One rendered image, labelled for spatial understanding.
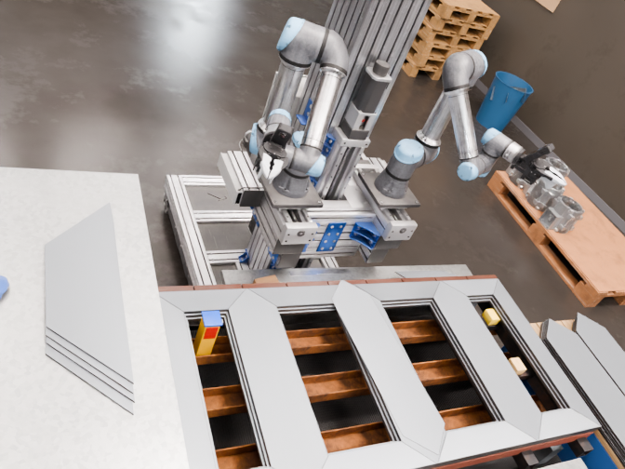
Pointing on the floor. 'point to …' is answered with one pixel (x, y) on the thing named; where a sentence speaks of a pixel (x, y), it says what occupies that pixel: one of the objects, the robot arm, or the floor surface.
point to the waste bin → (502, 100)
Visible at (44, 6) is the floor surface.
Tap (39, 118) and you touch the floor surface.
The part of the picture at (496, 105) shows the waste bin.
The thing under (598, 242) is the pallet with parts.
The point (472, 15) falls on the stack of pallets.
